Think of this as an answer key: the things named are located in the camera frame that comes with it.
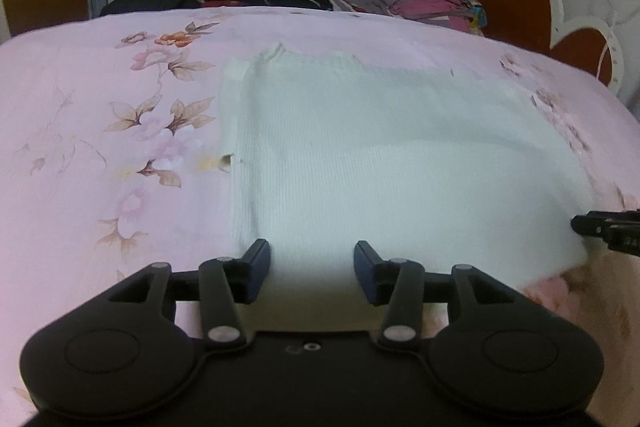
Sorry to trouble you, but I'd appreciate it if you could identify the pink folded cloth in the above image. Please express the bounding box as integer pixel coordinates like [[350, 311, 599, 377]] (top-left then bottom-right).
[[387, 0, 475, 26]]

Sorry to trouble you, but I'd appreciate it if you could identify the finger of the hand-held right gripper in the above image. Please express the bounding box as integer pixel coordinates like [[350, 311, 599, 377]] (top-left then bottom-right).
[[571, 209, 640, 238]]

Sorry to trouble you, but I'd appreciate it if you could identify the red and white headboard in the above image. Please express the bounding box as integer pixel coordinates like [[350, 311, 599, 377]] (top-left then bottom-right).
[[444, 0, 626, 94]]

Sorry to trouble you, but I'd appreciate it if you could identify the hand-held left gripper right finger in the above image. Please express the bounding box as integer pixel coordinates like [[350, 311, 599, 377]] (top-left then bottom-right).
[[352, 240, 522, 352]]

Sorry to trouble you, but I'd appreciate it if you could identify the pink floral bed sheet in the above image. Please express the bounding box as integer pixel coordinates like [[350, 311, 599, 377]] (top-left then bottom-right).
[[0, 4, 640, 423]]

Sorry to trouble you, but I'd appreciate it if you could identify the striped grey cloth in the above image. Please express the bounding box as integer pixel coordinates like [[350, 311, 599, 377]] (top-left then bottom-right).
[[320, 0, 362, 14]]

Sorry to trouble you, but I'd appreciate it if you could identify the white knit sweater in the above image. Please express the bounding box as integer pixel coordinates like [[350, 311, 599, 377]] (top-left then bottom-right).
[[217, 42, 597, 338]]

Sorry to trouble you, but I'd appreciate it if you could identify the white charging cable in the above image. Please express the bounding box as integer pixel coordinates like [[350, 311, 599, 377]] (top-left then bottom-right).
[[594, 41, 615, 80]]

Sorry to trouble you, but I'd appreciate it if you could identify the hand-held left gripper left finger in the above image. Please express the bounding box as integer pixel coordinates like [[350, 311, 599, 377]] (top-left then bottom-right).
[[106, 238, 272, 352]]

